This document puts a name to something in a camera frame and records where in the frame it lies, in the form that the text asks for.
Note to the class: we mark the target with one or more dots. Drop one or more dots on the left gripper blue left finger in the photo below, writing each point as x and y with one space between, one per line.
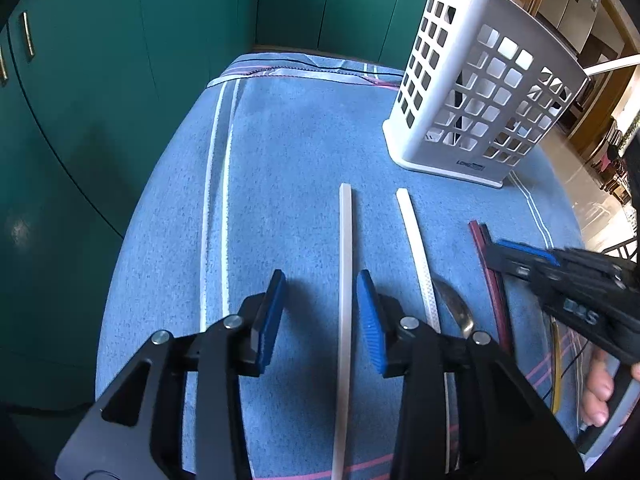
266 322

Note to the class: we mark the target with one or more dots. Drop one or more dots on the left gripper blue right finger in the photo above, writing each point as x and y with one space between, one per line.
373 321

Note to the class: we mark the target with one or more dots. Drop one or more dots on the white chopstick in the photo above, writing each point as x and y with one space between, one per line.
610 66
344 353
423 274

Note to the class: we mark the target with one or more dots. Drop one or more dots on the plain steel spoon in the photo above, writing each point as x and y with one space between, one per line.
456 306

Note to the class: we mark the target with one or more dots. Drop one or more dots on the gold handled steel spoon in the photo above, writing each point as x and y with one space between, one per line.
556 387

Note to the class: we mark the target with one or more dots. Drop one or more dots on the dark red chopstick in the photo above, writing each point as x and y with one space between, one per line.
496 291

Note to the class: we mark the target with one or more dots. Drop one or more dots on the right hand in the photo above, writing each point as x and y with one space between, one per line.
599 388

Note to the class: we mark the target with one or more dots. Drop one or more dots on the blue striped cloth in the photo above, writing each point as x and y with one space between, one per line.
250 183

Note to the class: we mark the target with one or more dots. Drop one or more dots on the white perforated utensil basket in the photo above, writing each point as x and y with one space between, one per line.
484 83

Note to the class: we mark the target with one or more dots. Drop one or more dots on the teal lower cabinets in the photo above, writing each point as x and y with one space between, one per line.
102 152

